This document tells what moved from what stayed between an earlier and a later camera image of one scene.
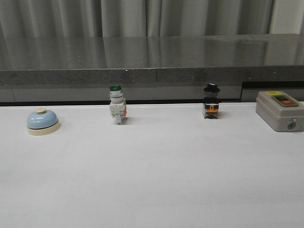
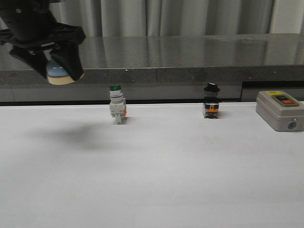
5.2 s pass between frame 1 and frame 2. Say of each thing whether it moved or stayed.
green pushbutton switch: stayed
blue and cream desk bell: moved
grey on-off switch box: stayed
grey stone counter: stayed
